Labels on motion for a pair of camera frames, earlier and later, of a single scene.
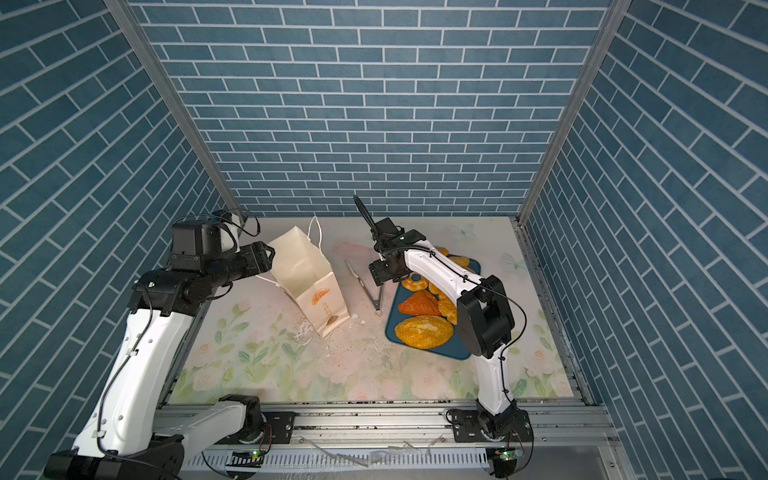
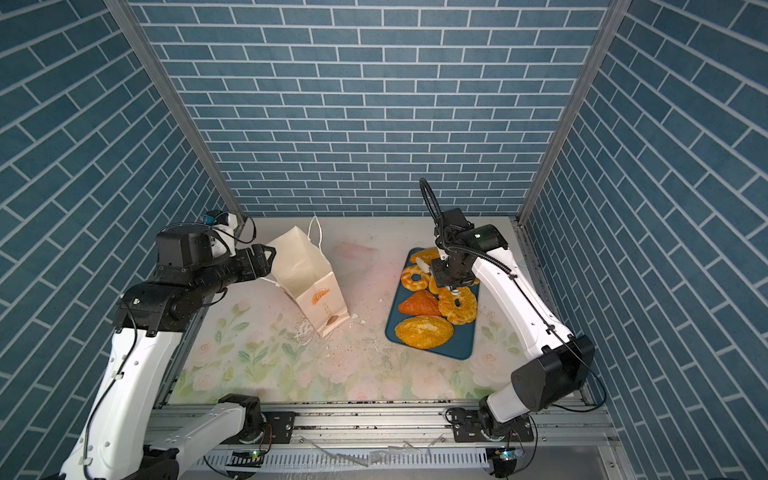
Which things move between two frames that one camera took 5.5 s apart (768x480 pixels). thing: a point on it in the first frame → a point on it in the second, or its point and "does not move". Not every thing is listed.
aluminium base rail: x=398 y=443 does not move
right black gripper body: x=383 y=269 → x=445 y=270
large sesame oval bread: x=424 y=331 does not move
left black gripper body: x=247 y=262 does not move
